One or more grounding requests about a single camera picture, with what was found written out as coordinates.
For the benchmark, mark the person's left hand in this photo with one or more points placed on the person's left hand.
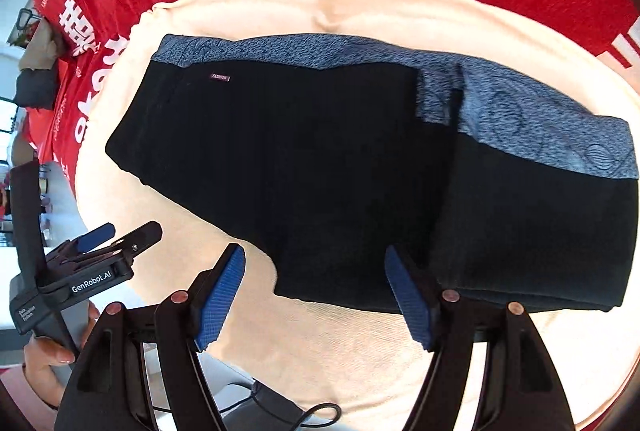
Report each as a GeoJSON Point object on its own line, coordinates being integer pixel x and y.
{"type": "Point", "coordinates": [45, 361]}

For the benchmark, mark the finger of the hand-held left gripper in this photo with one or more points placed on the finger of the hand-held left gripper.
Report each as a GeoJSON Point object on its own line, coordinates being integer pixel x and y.
{"type": "Point", "coordinates": [140, 236]}
{"type": "Point", "coordinates": [95, 233]}

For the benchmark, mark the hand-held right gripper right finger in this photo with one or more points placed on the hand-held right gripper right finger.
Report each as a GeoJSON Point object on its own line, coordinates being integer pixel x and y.
{"type": "Point", "coordinates": [407, 301]}

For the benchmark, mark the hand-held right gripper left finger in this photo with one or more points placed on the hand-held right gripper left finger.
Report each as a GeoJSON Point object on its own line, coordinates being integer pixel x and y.
{"type": "Point", "coordinates": [220, 301]}

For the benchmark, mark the person's left forearm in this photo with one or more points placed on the person's left forearm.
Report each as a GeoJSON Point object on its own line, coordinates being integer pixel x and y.
{"type": "Point", "coordinates": [17, 391]}

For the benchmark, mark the black pants with blue stripes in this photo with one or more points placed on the black pants with blue stripes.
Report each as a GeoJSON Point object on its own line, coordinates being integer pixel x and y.
{"type": "Point", "coordinates": [300, 161]}

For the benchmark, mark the cream blanket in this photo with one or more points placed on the cream blanket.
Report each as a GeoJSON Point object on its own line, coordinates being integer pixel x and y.
{"type": "Point", "coordinates": [350, 361]}

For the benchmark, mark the beige cloth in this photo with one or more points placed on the beige cloth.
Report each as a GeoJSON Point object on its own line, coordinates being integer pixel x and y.
{"type": "Point", "coordinates": [45, 48]}

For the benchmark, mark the dark grey cloth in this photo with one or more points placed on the dark grey cloth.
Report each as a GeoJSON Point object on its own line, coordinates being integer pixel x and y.
{"type": "Point", "coordinates": [35, 86]}

